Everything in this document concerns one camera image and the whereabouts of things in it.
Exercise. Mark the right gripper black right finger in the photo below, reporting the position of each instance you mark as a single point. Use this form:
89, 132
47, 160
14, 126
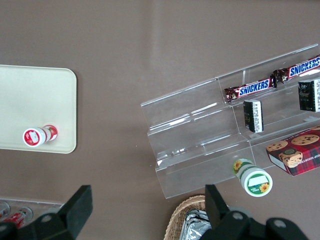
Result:
216, 207

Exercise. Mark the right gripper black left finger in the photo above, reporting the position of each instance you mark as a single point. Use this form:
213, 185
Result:
80, 207

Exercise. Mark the tan oval wicker basket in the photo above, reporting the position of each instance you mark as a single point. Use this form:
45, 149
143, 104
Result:
177, 220

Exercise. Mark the beige plastic tray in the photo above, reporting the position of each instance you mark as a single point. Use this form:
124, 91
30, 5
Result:
37, 100

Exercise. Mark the aluminium foil container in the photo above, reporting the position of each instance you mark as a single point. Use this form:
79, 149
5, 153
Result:
196, 225

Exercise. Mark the clear acrylic bottle rack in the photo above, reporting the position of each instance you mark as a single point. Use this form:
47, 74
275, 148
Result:
50, 207

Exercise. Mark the green white capped bottle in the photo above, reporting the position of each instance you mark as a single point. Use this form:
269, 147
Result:
257, 183

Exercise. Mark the red cola bottle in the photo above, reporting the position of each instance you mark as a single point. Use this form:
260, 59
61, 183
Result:
15, 217

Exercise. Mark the clear acrylic tiered stand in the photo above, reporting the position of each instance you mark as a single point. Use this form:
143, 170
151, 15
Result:
195, 140

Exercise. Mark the red white yogurt bottle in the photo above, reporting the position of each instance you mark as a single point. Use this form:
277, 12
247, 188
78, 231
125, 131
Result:
33, 136

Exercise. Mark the red tartan cookie box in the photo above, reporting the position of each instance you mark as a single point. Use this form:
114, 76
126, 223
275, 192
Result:
297, 152

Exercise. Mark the small black box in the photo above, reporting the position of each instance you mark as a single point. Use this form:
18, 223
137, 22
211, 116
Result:
253, 116
310, 96

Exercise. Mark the Snickers chocolate bar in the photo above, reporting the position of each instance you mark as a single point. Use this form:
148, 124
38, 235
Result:
252, 88
300, 68

